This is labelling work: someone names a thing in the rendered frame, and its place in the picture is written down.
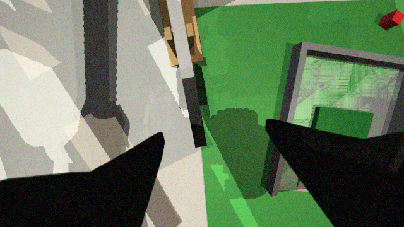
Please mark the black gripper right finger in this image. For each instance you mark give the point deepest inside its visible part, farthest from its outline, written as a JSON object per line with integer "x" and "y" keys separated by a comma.
{"x": 347, "y": 176}

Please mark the red block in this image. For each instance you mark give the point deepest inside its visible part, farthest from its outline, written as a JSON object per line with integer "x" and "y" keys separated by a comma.
{"x": 391, "y": 19}

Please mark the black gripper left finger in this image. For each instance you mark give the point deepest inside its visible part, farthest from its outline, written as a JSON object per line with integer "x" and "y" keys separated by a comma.
{"x": 115, "y": 194}

